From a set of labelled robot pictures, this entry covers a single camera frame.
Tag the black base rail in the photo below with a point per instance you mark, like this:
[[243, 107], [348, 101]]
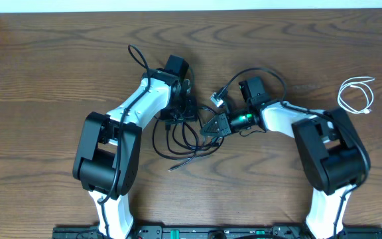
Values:
[[160, 232]]

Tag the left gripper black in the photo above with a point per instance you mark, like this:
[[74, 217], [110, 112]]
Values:
[[191, 116]]

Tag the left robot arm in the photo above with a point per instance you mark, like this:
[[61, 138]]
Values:
[[107, 157]]

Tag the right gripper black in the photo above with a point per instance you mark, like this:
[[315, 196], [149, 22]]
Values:
[[223, 126]]

